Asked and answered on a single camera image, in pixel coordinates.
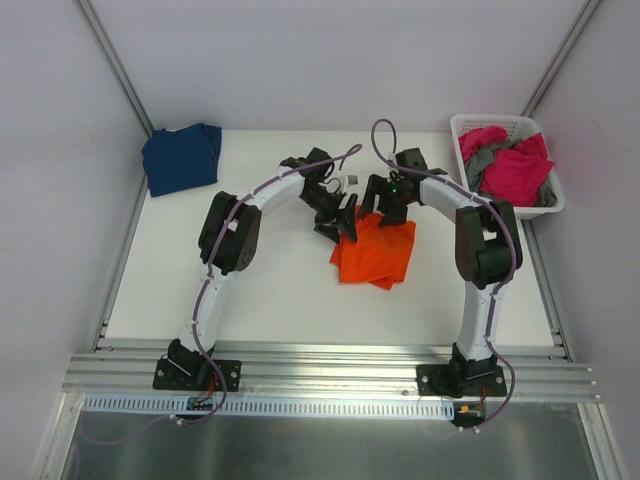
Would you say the orange t shirt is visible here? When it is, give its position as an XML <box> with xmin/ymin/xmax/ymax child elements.
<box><xmin>329</xmin><ymin>213</ymin><xmax>416</xmax><ymax>290</ymax></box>

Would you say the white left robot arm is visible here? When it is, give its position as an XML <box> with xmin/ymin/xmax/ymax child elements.
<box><xmin>153</xmin><ymin>144</ymin><xmax>362</xmax><ymax>391</ymax></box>

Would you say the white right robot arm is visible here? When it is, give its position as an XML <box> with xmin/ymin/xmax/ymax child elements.
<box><xmin>359</xmin><ymin>148</ymin><xmax>523</xmax><ymax>398</ymax></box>

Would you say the grey t shirt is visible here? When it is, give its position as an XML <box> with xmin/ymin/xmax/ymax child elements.
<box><xmin>462</xmin><ymin>138</ymin><xmax>558</xmax><ymax>208</ymax></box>

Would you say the pink t shirt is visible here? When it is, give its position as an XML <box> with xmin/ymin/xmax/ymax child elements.
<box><xmin>458</xmin><ymin>125</ymin><xmax>555</xmax><ymax>207</ymax></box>

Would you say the white plastic basket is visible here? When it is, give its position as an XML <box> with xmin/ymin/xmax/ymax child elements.
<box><xmin>450</xmin><ymin>114</ymin><xmax>565</xmax><ymax>220</ymax></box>

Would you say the blue folded t shirt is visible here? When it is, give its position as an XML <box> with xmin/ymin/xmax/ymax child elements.
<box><xmin>141</xmin><ymin>123</ymin><xmax>223</xmax><ymax>197</ymax></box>

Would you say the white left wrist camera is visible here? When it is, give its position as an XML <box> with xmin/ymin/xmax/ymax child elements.
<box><xmin>341</xmin><ymin>174</ymin><xmax>359</xmax><ymax>187</ymax></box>

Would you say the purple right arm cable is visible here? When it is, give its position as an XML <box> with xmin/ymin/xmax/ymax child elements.
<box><xmin>370</xmin><ymin>118</ymin><xmax>519</xmax><ymax>441</ymax></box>

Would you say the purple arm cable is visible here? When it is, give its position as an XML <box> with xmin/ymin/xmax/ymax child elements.
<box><xmin>370</xmin><ymin>118</ymin><xmax>519</xmax><ymax>441</ymax></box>
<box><xmin>79</xmin><ymin>143</ymin><xmax>364</xmax><ymax>446</ymax></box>

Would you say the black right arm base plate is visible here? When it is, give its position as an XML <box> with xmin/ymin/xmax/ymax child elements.
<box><xmin>415</xmin><ymin>364</ymin><xmax>507</xmax><ymax>399</ymax></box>

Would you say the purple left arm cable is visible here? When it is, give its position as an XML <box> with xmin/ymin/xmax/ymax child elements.
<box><xmin>79</xmin><ymin>143</ymin><xmax>364</xmax><ymax>446</ymax></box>

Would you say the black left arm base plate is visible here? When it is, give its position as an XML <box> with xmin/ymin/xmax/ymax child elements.
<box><xmin>152</xmin><ymin>358</ymin><xmax>242</xmax><ymax>392</ymax></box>

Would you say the left corner aluminium post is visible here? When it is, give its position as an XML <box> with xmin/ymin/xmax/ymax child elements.
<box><xmin>72</xmin><ymin>0</ymin><xmax>154</xmax><ymax>138</ymax></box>

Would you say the corner aluminium post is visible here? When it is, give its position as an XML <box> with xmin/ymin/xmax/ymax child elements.
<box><xmin>521</xmin><ymin>0</ymin><xmax>605</xmax><ymax>118</ymax></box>
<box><xmin>72</xmin><ymin>0</ymin><xmax>154</xmax><ymax>138</ymax></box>

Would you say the aluminium front mounting rail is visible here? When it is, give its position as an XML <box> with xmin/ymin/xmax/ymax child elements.
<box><xmin>62</xmin><ymin>339</ymin><xmax>602</xmax><ymax>403</ymax></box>

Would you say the right corner aluminium post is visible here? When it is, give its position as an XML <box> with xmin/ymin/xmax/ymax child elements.
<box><xmin>521</xmin><ymin>0</ymin><xmax>605</xmax><ymax>118</ymax></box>

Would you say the white slotted cable duct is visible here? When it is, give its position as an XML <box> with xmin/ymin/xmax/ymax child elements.
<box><xmin>82</xmin><ymin>394</ymin><xmax>454</xmax><ymax>421</ymax></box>

